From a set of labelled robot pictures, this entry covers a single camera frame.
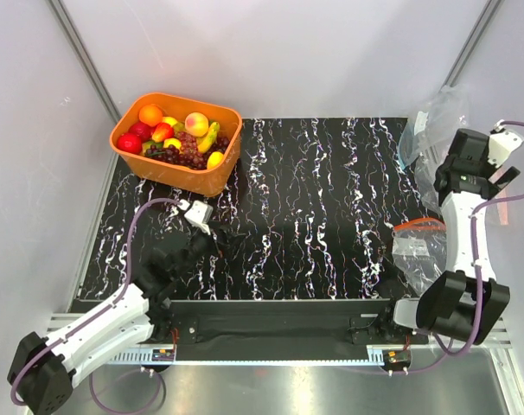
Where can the red yellow mango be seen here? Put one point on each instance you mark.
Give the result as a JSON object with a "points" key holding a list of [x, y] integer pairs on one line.
{"points": [[162, 132]]}

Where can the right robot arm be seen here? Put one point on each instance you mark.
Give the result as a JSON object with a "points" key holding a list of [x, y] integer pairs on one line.
{"points": [[466, 301]]}

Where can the dark red pomegranate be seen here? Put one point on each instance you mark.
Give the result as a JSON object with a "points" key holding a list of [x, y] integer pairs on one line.
{"points": [[141, 130]]}

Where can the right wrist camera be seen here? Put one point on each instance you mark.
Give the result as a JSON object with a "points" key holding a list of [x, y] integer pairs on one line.
{"points": [[502, 143]]}

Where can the black marble pattern mat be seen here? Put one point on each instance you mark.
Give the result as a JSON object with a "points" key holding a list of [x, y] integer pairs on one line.
{"points": [[314, 202]]}

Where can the clear bag with blue label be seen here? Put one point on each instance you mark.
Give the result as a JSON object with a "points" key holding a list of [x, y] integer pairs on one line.
{"points": [[425, 175]]}

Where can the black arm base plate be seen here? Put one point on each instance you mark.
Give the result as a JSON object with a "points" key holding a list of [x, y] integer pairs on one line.
{"points": [[358, 321]]}

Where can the blue zip top bag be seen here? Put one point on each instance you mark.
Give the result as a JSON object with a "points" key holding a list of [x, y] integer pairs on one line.
{"points": [[431, 126]]}

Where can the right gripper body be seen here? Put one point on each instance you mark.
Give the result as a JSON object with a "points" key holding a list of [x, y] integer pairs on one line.
{"points": [[486, 170]]}

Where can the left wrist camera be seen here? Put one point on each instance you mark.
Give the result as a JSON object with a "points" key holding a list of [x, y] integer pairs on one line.
{"points": [[197, 214]]}

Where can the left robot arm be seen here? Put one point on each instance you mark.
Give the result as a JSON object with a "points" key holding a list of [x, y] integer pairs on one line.
{"points": [[46, 369]]}

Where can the orange plastic fruit basket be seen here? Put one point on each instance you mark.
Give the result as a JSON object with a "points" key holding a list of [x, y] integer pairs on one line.
{"points": [[208, 182]]}

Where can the yellow banana bunch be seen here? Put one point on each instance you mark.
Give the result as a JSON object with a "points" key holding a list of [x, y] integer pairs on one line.
{"points": [[205, 143]]}

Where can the orange fruit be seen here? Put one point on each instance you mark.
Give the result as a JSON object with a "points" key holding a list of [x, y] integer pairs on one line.
{"points": [[150, 115]]}

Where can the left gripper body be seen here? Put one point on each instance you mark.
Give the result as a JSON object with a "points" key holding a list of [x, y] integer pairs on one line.
{"points": [[200, 244]]}

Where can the yellow lemon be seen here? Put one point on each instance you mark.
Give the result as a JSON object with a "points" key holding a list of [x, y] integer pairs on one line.
{"points": [[214, 159]]}

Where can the pink zip top bag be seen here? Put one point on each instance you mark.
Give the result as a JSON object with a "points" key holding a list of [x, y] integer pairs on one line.
{"points": [[502, 209]]}

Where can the yellow pear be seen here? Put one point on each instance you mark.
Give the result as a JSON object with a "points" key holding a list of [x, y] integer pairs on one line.
{"points": [[172, 142]]}

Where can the yellow pink peach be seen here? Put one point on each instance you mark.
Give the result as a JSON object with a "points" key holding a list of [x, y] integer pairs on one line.
{"points": [[196, 124]]}

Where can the orange zip top bag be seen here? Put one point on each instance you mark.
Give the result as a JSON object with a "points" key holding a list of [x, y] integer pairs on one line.
{"points": [[419, 251]]}

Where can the white slotted cable duct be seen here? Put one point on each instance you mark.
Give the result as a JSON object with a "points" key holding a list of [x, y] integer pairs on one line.
{"points": [[163, 357]]}

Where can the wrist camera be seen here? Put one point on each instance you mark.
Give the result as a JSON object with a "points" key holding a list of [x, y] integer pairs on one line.
{"points": [[197, 214], [502, 143]]}

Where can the red apple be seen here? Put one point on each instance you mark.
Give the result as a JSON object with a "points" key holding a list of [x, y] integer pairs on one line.
{"points": [[130, 143]]}

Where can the dark purple grape bunch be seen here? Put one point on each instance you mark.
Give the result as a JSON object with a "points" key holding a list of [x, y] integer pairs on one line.
{"points": [[171, 155]]}

